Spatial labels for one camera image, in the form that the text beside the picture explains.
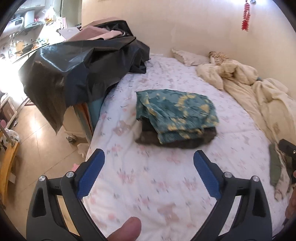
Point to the pink folded cloth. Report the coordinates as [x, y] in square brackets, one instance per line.
[95, 33]

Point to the red hanging decoration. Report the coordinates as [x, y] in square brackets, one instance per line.
[246, 17]

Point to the yellow wooden chair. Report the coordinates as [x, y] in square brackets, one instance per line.
[6, 165]

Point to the teal yellow floral pants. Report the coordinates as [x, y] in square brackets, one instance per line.
[176, 111]

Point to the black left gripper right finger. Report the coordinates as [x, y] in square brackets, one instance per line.
[241, 211]

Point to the black plastic sheet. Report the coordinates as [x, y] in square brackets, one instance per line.
[68, 73]

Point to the cream beige comforter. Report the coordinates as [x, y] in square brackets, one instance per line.
[267, 101]

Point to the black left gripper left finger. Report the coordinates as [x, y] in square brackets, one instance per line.
[45, 220]

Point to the white frilled pillow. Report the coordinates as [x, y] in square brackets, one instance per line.
[189, 59]

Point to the person's right hand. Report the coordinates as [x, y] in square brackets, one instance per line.
[289, 212]

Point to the person's left hand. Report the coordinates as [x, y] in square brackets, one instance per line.
[129, 231]

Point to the olive green garment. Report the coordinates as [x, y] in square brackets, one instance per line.
[275, 165]

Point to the white floral bed sheet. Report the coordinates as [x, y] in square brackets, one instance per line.
[160, 185]

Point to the folded camouflage pants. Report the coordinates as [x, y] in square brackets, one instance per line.
[181, 140]

